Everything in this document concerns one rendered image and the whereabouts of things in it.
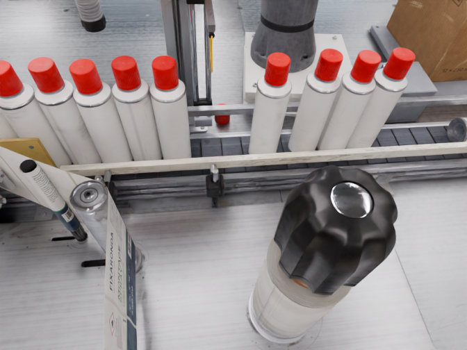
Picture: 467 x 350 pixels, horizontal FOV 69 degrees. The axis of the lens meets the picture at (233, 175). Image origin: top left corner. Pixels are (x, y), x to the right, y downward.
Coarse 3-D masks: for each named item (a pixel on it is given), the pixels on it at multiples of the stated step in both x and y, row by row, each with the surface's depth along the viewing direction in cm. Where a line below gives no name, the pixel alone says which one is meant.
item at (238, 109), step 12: (432, 96) 62; (444, 96) 62; (456, 96) 62; (192, 108) 57; (204, 108) 57; (216, 108) 57; (228, 108) 58; (240, 108) 58; (252, 108) 58; (288, 108) 59
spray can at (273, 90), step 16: (272, 64) 46; (288, 64) 46; (272, 80) 47; (288, 80) 50; (256, 96) 51; (272, 96) 48; (288, 96) 50; (256, 112) 53; (272, 112) 51; (256, 128) 55; (272, 128) 54; (256, 144) 58; (272, 144) 58
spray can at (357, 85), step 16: (368, 64) 47; (352, 80) 50; (368, 80) 49; (336, 96) 53; (352, 96) 51; (368, 96) 51; (336, 112) 55; (352, 112) 53; (336, 128) 57; (352, 128) 57; (320, 144) 62; (336, 144) 60
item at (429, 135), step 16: (384, 128) 68; (400, 128) 68; (416, 128) 68; (432, 128) 69; (192, 144) 63; (208, 144) 63; (224, 144) 64; (240, 144) 64; (384, 144) 66; (400, 144) 66; (416, 144) 66; (352, 160) 63; (368, 160) 63; (384, 160) 63; (400, 160) 63; (416, 160) 64; (112, 176) 58; (128, 176) 58; (144, 176) 59; (160, 176) 59; (176, 176) 60
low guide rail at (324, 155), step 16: (432, 144) 61; (448, 144) 62; (464, 144) 62; (144, 160) 56; (160, 160) 56; (176, 160) 57; (192, 160) 57; (208, 160) 57; (224, 160) 57; (240, 160) 57; (256, 160) 58; (272, 160) 58; (288, 160) 59; (304, 160) 60; (320, 160) 60; (336, 160) 61
